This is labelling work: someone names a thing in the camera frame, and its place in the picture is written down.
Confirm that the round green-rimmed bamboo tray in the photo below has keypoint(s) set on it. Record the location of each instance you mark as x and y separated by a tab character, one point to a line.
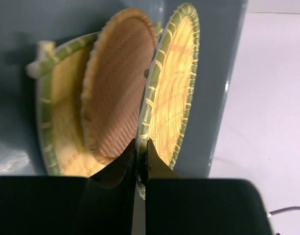
168	92

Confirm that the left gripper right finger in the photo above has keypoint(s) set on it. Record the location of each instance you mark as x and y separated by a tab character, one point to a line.
183	206

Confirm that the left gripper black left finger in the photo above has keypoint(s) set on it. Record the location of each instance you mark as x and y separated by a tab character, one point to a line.
47	205

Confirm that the grey plastic bin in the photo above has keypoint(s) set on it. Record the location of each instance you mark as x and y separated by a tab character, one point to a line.
25	22

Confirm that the square woven bamboo mat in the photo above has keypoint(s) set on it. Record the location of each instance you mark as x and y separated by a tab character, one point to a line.
59	72

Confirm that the round orange woven basket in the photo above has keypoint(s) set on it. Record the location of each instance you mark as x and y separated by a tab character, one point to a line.
114	81

